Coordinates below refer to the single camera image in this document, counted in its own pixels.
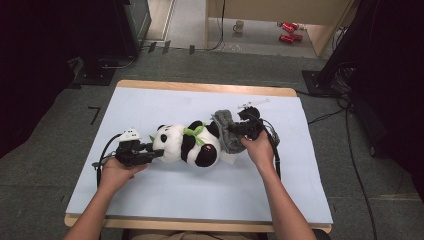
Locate person's right hand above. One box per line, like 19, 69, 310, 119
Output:
239, 130, 276, 172

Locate person's left hand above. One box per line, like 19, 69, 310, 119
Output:
99, 156, 149, 192

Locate hand-held gripper black cable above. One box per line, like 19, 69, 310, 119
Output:
248, 113, 283, 181
92, 133, 123, 189

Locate black stand base plate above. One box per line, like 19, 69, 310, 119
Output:
301, 69, 338, 98
72, 58, 116, 87

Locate dark cabinet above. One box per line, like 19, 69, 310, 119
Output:
114, 0, 153, 60

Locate black hanging cable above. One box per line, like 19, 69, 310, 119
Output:
206, 0, 226, 52

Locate black tape corner mark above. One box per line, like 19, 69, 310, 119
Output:
87, 106, 102, 126

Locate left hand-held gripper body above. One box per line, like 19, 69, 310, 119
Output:
114, 128, 150, 168

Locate pale blue table mat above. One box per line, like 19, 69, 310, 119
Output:
65, 86, 334, 225

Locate black floor cables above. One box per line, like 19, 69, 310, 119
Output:
294, 61, 379, 240

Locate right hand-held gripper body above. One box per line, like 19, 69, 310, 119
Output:
234, 98, 271, 141

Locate left hand-held gripper black cable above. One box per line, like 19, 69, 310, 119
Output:
92, 133, 123, 189

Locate light wooden cabinet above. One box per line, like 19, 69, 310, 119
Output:
204, 0, 355, 58

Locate wooden table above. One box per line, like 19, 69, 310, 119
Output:
63, 79, 333, 234

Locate grey fluffy cloth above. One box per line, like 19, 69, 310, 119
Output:
210, 109, 281, 155

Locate panda plush toy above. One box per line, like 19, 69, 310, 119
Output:
149, 119, 238, 169

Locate right hand-held gripper black cable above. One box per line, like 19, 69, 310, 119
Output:
248, 113, 283, 181

